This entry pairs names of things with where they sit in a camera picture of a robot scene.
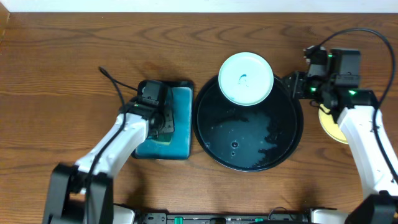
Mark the round black tray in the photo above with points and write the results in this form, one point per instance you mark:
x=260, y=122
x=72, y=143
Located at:
x=247, y=138

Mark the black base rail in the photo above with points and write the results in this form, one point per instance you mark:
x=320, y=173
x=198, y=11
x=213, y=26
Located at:
x=163, y=218

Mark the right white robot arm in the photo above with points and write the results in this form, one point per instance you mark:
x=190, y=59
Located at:
x=357, y=114

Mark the yellow plate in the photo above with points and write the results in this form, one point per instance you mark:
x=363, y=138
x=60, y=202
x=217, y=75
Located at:
x=329, y=126

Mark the light blue plate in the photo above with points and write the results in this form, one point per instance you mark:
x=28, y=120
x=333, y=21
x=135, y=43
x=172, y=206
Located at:
x=246, y=79

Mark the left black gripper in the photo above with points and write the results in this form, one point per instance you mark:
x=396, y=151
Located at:
x=168, y=121

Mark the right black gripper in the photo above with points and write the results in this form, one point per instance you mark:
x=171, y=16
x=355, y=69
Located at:
x=298, y=89

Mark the green yellow sponge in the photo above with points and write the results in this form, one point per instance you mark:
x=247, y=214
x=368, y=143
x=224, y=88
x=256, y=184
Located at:
x=162, y=140

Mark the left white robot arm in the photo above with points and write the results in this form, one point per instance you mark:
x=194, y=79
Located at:
x=83, y=192

